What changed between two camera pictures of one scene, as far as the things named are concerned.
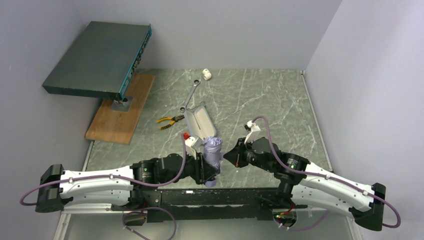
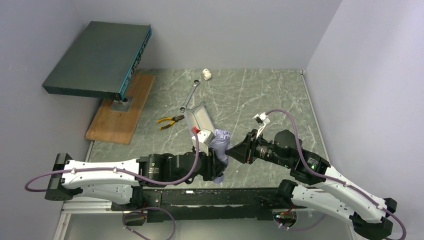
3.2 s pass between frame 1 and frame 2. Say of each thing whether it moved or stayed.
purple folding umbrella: moved
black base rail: stayed
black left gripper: stayed
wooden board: stayed
